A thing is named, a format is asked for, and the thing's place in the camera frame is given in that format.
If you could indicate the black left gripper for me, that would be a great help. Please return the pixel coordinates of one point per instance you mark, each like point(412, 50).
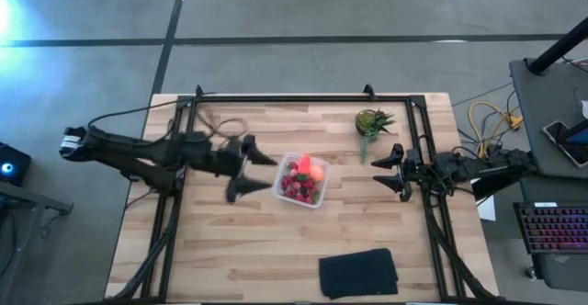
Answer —
point(232, 160)

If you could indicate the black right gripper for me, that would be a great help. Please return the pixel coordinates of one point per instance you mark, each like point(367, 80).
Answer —
point(420, 169)

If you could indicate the red plastic strawberry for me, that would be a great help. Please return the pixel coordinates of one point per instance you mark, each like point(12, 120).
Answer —
point(301, 198)
point(286, 183)

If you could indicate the red strawberry with leafy stem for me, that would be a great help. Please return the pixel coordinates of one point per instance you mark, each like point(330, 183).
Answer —
point(292, 165)
point(308, 184)

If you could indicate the pale pink fruit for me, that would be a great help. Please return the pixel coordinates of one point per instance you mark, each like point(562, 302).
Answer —
point(296, 186)

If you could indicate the orange plastic peach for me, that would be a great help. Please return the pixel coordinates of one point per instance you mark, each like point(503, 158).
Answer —
point(317, 172)

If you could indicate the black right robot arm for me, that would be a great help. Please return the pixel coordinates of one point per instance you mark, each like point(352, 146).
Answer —
point(482, 169)

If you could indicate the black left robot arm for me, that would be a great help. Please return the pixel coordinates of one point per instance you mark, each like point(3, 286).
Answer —
point(138, 153)

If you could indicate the clear plastic tupperware container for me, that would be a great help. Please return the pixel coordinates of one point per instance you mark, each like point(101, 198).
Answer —
point(279, 190)

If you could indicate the potted succulent plant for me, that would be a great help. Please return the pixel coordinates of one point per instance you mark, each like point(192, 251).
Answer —
point(369, 123)

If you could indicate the white paper sheet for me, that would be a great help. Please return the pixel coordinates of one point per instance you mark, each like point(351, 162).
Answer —
point(487, 208)

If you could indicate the dark blue folded cloth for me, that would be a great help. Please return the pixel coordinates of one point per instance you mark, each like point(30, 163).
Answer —
point(358, 274)

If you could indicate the grey desk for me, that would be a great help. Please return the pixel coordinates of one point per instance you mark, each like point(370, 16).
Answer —
point(542, 112)

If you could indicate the backlit black keyboard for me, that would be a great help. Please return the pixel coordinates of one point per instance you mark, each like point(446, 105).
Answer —
point(553, 227)

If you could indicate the smartphone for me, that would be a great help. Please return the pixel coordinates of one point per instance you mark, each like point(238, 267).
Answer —
point(562, 142)

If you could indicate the black pole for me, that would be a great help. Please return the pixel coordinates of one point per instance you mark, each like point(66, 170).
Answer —
point(558, 48)

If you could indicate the dark metal stand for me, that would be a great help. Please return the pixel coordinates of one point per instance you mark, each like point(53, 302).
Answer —
point(27, 204)

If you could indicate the black box with blue light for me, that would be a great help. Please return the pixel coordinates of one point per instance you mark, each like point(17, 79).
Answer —
point(11, 165)

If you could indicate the black aluminium rig frame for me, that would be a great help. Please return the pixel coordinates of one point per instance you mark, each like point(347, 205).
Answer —
point(298, 98)

